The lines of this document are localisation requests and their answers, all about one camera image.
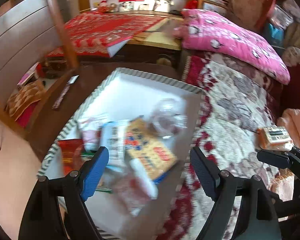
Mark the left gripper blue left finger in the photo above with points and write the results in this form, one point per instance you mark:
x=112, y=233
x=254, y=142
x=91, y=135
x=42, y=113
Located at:
x=91, y=172

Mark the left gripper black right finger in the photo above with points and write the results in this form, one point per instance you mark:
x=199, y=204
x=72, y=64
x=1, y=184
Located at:
x=206, y=171

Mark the orange biscuit pack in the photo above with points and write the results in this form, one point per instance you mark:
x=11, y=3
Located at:
x=274, y=138

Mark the red candy wrapper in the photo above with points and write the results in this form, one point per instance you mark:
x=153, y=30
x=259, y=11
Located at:
x=71, y=150

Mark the pink white snack packet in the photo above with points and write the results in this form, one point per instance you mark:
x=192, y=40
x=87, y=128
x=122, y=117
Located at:
x=90, y=128

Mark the white blue wafer packet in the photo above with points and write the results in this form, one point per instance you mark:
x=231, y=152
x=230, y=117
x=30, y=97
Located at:
x=113, y=138

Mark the long white snack packet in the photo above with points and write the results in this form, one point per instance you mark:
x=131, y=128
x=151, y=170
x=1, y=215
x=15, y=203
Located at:
x=148, y=186

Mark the yellow Hokkaido cracker pack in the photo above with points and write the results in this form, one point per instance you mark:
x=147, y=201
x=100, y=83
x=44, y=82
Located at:
x=140, y=143

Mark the clear bag of dark snacks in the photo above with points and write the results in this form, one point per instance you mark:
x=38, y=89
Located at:
x=166, y=120

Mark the green round cookie packet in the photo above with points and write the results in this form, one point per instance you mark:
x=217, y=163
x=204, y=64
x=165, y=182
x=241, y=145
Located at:
x=103, y=185

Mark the floral plush blanket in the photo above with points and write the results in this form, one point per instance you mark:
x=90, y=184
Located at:
x=237, y=100

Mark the green striped white tray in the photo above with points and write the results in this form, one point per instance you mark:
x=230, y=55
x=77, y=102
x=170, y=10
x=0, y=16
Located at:
x=127, y=94

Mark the dark remote control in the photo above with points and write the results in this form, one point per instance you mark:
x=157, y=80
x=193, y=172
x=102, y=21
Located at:
x=59, y=100

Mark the wooden chair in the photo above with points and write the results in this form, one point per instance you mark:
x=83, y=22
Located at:
x=28, y=32

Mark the pink penguin pillow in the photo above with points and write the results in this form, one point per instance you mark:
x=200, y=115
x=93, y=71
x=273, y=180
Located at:
x=209, y=31

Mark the red patterned tablecloth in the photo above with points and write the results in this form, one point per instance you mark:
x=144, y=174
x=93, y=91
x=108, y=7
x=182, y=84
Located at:
x=94, y=34

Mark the plush santa toy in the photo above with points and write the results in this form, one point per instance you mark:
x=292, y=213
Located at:
x=105, y=7

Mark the framed photo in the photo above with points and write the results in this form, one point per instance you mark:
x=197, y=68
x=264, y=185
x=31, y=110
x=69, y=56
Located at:
x=163, y=5

